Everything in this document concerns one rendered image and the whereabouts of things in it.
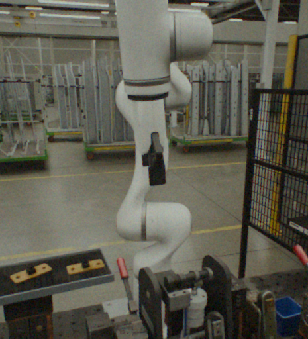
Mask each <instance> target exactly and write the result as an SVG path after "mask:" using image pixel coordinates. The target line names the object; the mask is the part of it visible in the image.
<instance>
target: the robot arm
mask: <svg viewBox="0 0 308 339"><path fill-rule="evenodd" d="M116 8H117V21H118V30H119V44H120V51H121V65H122V72H123V78H124V79H123V80H122V82H120V84H119V85H118V86H117V90H116V93H115V102H116V105H117V108H118V109H119V112H120V113H121V114H122V115H123V116H124V117H125V118H126V120H128V122H129V124H130V125H131V127H132V129H133V131H134V141H136V167H135V168H134V175H133V179H132V183H131V186H130V188H129V191H128V193H127V196H126V197H125V199H124V201H123V203H122V204H121V206H120V208H119V210H118V213H117V215H116V221H115V226H116V231H117V233H118V235H119V236H120V237H121V238H124V239H127V240H128V241H140V242H157V243H155V244H153V245H151V246H148V247H145V248H143V249H141V250H139V251H138V253H136V254H135V255H134V258H133V300H134V299H135V301H136V303H137V304H138V312H137V313H138V316H139V287H138V276H139V271H140V268H142V267H149V268H150V269H151V270H152V272H153V273H156V272H160V271H167V270H170V261H171V257H172V255H173V254H174V253H175V252H176V250H177V249H178V248H179V247H180V246H181V245H182V244H183V243H184V242H185V241H186V239H187V237H188V236H189V234H190V232H191V229H192V228H191V227H192V217H191V213H190V211H189V209H188V208H186V207H185V206H184V205H181V204H179V203H174V202H146V201H144V196H145V194H146V193H147V192H148V191H149V190H151V188H153V187H154V186H155V185H164V184H166V171H167V168H168V140H167V138H166V122H165V113H164V112H165V111H176V110H180V109H183V108H185V107H186V106H188V105H189V103H190V102H191V98H192V88H191V84H190V82H189V80H188V79H187V78H186V76H185V75H183V73H182V72H181V71H180V70H179V69H178V68H177V67H176V65H175V64H174V62H182V61H194V60H201V59H203V58H204V57H205V56H207V55H208V53H209V52H210V50H211V48H212V45H213V25H212V23H211V21H210V19H209V17H208V16H207V14H205V13H203V12H201V11H186V12H176V13H172V12H169V10H168V0H116Z"/></svg>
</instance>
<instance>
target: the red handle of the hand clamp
mask: <svg viewBox="0 0 308 339"><path fill-rule="evenodd" d="M293 250H294V251H295V254H296V255H297V257H298V258H299V260H300V262H302V264H303V266H305V268H306V270H307V271H308V257H307V255H306V254H305V252H304V250H303V248H301V246H298V245H296V246H294V249H293Z"/></svg>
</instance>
